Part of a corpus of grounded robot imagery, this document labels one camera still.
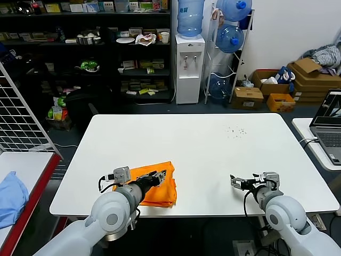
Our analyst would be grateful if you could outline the open brown cardboard box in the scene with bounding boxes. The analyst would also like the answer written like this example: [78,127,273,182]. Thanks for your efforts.
[250,69,291,96]

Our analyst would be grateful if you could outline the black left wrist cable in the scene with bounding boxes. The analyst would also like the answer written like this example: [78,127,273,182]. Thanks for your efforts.
[98,174,118,194]

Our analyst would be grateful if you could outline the black office chair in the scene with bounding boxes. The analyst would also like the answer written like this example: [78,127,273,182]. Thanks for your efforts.
[63,86,118,133]

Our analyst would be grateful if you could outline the white and red plastic bag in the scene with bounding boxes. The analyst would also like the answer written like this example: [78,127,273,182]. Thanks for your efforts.
[135,33,157,47]

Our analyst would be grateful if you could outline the orange t-shirt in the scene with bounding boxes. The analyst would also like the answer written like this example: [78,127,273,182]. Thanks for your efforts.
[111,159,178,208]

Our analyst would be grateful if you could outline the white metal jug rack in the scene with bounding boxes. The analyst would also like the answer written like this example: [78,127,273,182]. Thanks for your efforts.
[204,2,255,105]

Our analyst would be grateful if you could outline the grey laptop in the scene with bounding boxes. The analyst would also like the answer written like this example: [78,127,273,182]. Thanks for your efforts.
[308,89,341,165]

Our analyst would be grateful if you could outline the black shelving unit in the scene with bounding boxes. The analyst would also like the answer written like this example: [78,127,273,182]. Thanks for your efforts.
[0,0,172,105]

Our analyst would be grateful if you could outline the closed brown cardboard box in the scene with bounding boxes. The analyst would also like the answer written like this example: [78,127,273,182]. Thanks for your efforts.
[231,86,264,110]

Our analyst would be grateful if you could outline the red-edged white table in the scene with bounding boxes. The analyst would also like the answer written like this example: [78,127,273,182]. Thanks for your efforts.
[0,151,64,256]

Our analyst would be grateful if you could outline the basket of snack packs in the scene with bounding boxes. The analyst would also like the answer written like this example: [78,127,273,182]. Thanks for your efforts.
[45,97,72,131]

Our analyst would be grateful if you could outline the green toy vegetables bowl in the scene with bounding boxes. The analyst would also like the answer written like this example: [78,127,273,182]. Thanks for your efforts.
[77,60,101,73]

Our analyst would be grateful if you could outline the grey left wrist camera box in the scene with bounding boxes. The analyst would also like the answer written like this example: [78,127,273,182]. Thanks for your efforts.
[113,166,132,185]

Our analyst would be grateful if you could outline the laptop charger cable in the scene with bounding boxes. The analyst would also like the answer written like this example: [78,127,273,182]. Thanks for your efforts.
[298,136,319,146]

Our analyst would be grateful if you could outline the white water dispenser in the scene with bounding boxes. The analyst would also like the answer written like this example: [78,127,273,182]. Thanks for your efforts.
[175,34,206,105]

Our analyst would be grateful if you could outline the grey pile of clothes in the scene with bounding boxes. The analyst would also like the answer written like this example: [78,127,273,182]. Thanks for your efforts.
[301,42,341,75]

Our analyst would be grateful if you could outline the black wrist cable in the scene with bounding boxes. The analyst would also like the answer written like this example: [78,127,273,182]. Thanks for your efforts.
[243,190,256,217]
[98,174,118,194]

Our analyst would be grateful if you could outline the light blue cloth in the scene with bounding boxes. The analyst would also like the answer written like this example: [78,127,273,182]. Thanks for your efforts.
[0,171,29,230]

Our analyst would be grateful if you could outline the metal bowl with white buns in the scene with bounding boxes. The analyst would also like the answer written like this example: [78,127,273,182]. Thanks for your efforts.
[76,30,102,45]

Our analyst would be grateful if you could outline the upright blue water jug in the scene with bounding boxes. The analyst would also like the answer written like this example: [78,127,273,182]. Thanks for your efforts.
[177,0,205,41]

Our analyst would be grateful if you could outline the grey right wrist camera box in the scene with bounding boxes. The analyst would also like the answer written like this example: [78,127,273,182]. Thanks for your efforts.
[263,172,280,191]

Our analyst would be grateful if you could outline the grey floor socket box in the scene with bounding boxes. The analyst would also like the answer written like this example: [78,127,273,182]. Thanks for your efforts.
[232,239,257,256]

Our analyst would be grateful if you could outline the white wire grid panel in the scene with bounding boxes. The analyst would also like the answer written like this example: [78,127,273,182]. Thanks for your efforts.
[0,62,64,161]

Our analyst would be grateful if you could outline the large white work table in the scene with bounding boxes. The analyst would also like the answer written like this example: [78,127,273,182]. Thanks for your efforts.
[48,113,339,217]

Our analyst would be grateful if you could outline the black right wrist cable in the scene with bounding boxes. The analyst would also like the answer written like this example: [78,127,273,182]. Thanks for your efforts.
[243,190,256,217]

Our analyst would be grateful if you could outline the stack of flat cardboard boxes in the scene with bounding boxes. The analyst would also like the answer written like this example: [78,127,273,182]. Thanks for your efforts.
[287,58,341,103]

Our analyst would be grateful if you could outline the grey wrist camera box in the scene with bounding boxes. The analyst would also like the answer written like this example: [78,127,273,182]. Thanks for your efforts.
[263,172,280,191]
[113,166,132,185]

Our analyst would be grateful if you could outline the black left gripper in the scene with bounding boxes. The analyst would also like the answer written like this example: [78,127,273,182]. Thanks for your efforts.
[135,169,168,189]

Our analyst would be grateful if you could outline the small white side table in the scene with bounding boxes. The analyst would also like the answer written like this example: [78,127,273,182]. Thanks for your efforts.
[291,117,341,171]

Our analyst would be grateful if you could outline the yellow cardboard box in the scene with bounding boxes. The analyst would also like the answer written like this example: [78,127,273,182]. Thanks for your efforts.
[266,92,296,112]

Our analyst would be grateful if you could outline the blue and white bag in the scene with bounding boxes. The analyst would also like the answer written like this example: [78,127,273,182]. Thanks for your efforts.
[274,66,296,84]

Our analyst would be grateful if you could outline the dark spray bottle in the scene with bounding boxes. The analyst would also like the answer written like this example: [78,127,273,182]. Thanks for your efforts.
[55,26,66,43]

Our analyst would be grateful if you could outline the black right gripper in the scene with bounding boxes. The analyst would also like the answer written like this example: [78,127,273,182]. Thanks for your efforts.
[230,172,267,191]

